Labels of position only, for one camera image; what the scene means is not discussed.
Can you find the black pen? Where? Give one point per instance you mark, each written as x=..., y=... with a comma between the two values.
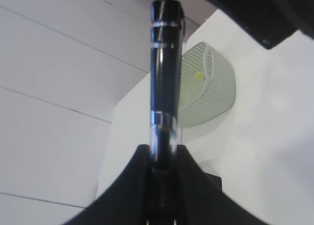
x=168, y=27

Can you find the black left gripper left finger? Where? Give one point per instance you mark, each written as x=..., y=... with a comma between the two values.
x=123, y=203

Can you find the blue black right robot arm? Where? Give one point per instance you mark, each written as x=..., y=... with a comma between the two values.
x=270, y=22

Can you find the yellow white waste paper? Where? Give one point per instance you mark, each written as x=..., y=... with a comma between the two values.
x=200, y=76

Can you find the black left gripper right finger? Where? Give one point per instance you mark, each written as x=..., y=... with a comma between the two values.
x=200, y=202

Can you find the green plastic woven basket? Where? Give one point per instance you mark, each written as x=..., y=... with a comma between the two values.
x=202, y=101

